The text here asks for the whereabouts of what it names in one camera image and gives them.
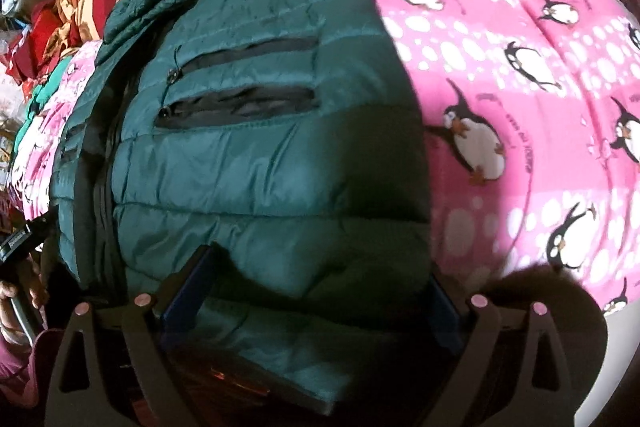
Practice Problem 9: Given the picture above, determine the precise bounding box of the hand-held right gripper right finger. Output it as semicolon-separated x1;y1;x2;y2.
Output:
425;277;576;427

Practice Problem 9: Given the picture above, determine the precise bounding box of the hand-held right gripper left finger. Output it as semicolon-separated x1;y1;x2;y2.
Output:
47;244;216;427

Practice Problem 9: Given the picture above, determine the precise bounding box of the dark green puffer jacket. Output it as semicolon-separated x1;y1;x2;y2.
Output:
47;0;436;413

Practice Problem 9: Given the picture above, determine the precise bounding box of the person's left forearm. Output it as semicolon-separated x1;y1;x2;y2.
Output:
0;329;63;410

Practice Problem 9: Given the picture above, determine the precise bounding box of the pile of red clothes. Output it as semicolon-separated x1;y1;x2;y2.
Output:
5;4;68;82

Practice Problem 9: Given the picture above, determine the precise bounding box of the person's left hand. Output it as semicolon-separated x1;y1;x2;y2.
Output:
0;254;50;348

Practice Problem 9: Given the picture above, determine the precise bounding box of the teal green cloth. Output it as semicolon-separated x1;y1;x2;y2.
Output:
15;57;76;142

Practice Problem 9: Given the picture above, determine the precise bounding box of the pink penguin print blanket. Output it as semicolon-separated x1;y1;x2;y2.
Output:
10;0;640;318

